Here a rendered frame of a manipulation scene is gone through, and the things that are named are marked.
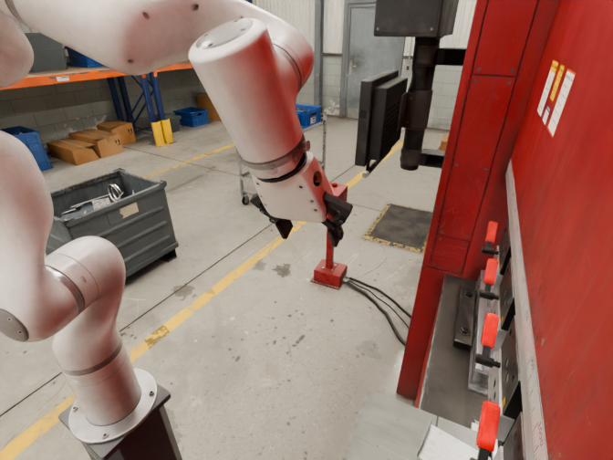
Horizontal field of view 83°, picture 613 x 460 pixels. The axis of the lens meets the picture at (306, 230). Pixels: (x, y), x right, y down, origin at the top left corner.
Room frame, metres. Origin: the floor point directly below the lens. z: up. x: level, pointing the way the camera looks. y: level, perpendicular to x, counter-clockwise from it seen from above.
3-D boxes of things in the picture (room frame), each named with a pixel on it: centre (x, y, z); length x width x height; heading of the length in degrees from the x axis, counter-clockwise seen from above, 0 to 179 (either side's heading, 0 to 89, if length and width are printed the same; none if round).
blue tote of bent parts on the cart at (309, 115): (4.05, 0.13, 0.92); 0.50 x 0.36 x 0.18; 59
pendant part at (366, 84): (1.69, -0.37, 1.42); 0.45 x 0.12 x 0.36; 154
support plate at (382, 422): (0.42, -0.23, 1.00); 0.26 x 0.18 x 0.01; 65
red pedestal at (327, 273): (2.26, -0.18, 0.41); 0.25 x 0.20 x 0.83; 65
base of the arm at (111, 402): (0.51, 0.46, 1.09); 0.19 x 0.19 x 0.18
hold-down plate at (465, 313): (0.92, -0.57, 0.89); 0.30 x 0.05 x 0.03; 155
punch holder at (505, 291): (0.56, -0.46, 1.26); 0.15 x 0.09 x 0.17; 155
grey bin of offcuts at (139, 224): (2.42, 1.58, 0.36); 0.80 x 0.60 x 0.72; 149
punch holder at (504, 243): (0.74, -0.55, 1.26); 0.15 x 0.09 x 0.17; 155
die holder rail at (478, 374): (0.85, -0.60, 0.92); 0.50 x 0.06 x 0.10; 155
